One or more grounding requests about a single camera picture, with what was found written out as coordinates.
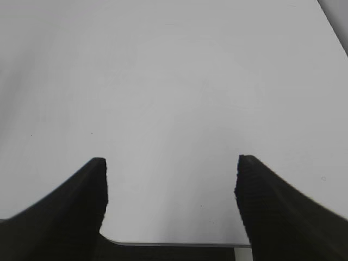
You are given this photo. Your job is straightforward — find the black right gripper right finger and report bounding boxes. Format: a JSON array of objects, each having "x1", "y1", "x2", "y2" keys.
[{"x1": 234, "y1": 155, "x2": 347, "y2": 261}]

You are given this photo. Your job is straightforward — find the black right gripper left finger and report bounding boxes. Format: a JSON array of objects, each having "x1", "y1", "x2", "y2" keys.
[{"x1": 1, "y1": 158, "x2": 108, "y2": 260}]

